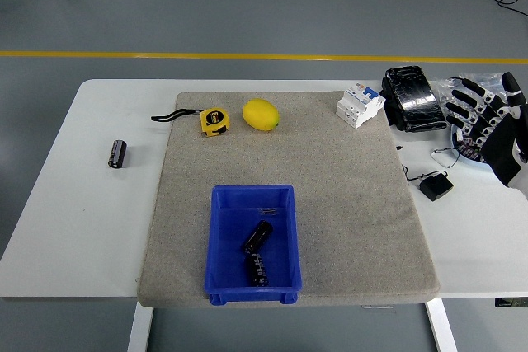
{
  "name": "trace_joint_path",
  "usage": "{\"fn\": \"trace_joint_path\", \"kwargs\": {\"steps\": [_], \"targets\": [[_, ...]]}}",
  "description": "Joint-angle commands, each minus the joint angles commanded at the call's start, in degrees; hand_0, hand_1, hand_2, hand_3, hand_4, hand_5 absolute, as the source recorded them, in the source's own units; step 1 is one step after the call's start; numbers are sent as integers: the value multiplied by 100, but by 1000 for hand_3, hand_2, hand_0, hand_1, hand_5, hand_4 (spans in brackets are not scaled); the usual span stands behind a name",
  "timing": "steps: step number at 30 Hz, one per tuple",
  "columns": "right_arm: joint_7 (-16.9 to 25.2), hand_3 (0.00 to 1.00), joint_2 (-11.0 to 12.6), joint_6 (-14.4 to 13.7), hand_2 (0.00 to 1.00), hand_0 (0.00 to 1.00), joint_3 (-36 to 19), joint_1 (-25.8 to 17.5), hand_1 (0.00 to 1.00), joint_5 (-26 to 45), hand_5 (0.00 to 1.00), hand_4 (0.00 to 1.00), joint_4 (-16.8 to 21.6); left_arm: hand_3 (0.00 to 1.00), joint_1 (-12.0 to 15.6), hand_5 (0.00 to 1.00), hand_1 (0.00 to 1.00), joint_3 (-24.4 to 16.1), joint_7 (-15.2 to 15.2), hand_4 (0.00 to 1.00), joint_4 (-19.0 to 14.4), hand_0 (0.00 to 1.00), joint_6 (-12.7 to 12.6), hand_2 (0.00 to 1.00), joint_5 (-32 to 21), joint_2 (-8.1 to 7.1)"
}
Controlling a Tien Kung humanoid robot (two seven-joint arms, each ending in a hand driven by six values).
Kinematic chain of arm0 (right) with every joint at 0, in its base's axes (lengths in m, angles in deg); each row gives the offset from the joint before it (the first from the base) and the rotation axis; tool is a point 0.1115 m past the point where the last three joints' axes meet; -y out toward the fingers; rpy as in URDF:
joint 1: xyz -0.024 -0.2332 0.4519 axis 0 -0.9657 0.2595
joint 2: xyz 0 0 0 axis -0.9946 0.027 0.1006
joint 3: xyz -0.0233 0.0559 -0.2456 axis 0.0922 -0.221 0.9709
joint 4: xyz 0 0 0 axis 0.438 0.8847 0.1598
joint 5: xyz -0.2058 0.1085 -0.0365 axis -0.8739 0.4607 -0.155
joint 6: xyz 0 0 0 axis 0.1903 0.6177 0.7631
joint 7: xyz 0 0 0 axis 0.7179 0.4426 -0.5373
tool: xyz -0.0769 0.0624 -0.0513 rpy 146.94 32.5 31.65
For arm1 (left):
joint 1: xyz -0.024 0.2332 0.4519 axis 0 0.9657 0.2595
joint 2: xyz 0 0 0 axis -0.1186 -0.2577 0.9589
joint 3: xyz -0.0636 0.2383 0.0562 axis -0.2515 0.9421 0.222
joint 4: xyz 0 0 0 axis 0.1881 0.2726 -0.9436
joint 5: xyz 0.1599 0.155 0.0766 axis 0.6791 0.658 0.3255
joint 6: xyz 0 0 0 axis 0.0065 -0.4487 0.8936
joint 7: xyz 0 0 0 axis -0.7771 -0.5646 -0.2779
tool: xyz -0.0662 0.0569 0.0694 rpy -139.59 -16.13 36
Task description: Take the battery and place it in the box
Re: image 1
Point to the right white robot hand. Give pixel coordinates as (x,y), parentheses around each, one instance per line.
(503,142)

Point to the dark cylindrical battery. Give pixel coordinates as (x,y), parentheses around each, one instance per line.
(257,271)
(257,236)
(468,150)
(117,154)

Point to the blue plastic box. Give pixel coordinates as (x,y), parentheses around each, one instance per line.
(231,240)

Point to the light blue bowl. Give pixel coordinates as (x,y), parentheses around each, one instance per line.
(455,137)

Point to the clear bag of bluish parts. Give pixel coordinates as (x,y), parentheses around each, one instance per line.
(486,80)

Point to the small black power adapter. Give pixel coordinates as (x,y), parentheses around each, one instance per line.
(436,187)

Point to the black film-wrapped case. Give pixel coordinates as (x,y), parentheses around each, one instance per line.
(414,98)

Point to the white circuit breaker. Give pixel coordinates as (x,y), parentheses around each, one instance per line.
(359,106)

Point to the black table control panel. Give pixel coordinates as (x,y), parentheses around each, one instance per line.
(511,302)

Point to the white table leg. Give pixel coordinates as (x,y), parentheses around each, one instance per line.
(140,327)
(441,327)

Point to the grey-brown mat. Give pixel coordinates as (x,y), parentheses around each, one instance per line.
(288,154)

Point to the yellow lemon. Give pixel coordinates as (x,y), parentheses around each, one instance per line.
(260,114)

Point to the yellow tape measure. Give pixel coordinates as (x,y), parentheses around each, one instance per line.
(214,121)

